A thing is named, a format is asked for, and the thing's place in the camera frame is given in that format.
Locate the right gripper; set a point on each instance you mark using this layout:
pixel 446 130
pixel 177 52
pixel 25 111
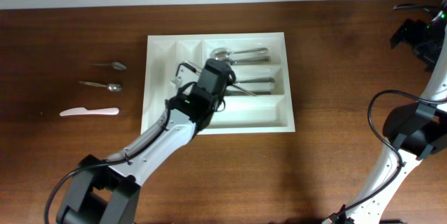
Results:
pixel 402 32

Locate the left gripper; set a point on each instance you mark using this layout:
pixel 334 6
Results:
pixel 223 103

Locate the metal tongs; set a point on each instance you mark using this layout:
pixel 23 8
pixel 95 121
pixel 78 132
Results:
pixel 188 72

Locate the metal fork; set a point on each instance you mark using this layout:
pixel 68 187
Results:
pixel 241 93
pixel 256 80

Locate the large metal spoon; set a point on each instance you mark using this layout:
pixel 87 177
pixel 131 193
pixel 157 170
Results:
pixel 224 53
pixel 246 61

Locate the small metal teaspoon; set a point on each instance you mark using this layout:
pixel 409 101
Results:
pixel 109 87
pixel 115 65

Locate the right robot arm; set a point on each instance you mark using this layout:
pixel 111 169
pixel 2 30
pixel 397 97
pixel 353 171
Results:
pixel 411 132

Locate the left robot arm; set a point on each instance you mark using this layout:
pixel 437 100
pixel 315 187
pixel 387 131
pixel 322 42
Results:
pixel 107 191

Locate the white plastic cutlery tray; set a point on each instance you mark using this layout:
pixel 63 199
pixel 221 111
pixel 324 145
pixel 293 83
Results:
pixel 241 114

